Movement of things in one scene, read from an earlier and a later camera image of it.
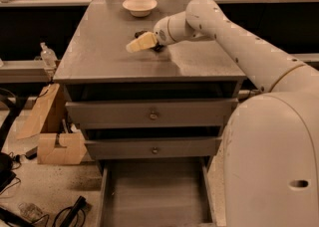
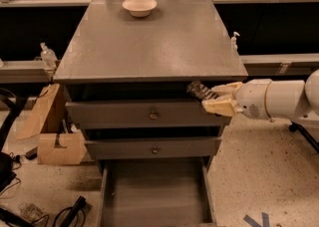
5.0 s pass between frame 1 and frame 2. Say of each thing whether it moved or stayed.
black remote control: moved
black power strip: stayed
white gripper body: moved
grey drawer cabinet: stayed
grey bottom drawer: stayed
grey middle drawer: stayed
